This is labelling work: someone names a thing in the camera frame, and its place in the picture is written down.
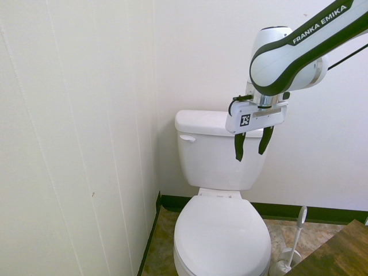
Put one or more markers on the white toilet brush holder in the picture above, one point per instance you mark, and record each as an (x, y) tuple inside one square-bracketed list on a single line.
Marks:
[(284, 263)]

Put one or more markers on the white toilet flush lever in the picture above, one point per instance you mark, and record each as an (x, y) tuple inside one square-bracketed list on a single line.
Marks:
[(187, 138)]

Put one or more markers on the white toilet tank lid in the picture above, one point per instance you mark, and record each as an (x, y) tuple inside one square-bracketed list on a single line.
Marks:
[(201, 120)]

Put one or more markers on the white toilet tank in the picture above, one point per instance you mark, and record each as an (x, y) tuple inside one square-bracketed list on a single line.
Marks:
[(218, 161)]

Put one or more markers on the white toilet seat lid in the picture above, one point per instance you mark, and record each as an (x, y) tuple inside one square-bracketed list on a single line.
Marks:
[(221, 230)]

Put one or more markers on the white toilet bowl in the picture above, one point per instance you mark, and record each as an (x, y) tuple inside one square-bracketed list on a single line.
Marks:
[(184, 264)]

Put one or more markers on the white toilet brush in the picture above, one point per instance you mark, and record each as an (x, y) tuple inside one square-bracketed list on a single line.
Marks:
[(297, 235)]

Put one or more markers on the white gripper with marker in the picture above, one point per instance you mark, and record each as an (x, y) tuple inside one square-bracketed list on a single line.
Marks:
[(260, 117)]

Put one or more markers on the wood pattern board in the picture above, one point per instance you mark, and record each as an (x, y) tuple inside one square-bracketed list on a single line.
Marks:
[(333, 253)]

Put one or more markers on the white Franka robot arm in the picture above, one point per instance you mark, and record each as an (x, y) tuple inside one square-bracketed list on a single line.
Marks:
[(290, 59)]

